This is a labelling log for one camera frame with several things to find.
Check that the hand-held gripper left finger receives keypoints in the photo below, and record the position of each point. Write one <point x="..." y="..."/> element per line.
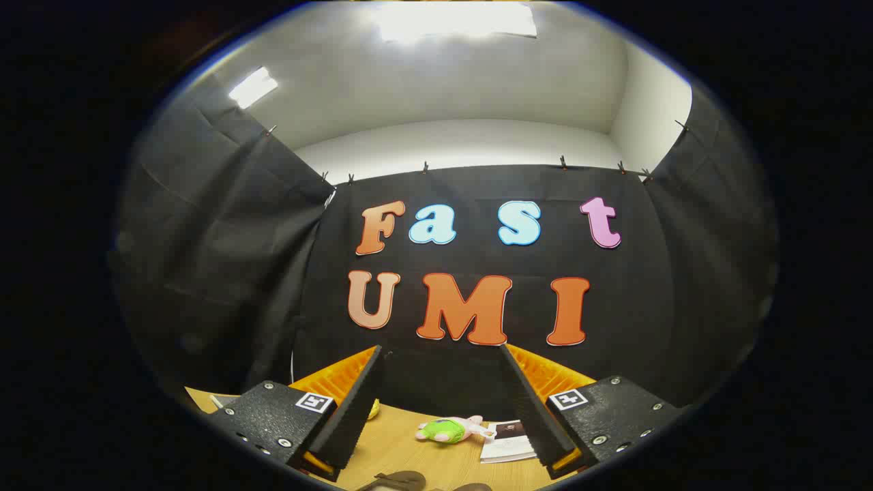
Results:
<point x="354" y="416"/>

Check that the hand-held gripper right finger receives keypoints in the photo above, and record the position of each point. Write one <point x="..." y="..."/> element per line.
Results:
<point x="532" y="416"/>

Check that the brown fuzzy slipper shoe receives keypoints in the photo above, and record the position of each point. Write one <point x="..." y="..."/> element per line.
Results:
<point x="472" y="487"/>
<point x="399" y="480"/>

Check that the white open book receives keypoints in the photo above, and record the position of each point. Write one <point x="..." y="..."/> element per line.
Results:
<point x="508" y="448"/>

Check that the yellow plush toy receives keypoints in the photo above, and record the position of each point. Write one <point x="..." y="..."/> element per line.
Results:
<point x="374" y="409"/>

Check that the green and pink plush toy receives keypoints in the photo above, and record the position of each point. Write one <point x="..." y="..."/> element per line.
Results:
<point x="445" y="431"/>

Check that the black backdrop cloth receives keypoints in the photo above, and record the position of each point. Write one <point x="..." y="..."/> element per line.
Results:
<point x="273" y="273"/>

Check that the small ceiling light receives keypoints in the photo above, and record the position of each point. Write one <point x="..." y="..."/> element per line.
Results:
<point x="252" y="87"/>

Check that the large ceiling light panel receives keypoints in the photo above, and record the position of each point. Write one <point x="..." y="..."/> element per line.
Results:
<point x="453" y="19"/>

